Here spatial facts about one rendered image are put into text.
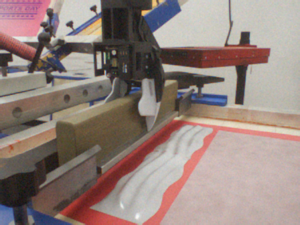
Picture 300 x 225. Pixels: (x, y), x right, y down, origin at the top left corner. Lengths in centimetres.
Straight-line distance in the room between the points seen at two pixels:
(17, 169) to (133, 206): 16
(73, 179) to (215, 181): 20
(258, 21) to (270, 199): 210
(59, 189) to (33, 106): 32
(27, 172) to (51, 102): 42
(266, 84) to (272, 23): 49
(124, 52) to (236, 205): 25
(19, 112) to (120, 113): 25
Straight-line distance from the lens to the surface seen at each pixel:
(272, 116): 67
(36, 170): 21
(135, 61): 37
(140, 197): 34
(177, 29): 254
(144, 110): 41
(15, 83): 62
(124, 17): 41
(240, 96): 193
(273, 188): 41
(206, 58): 131
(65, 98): 67
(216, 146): 52
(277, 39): 240
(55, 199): 29
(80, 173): 31
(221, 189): 38
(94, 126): 34
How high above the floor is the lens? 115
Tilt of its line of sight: 15 degrees down
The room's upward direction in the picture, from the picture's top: straight up
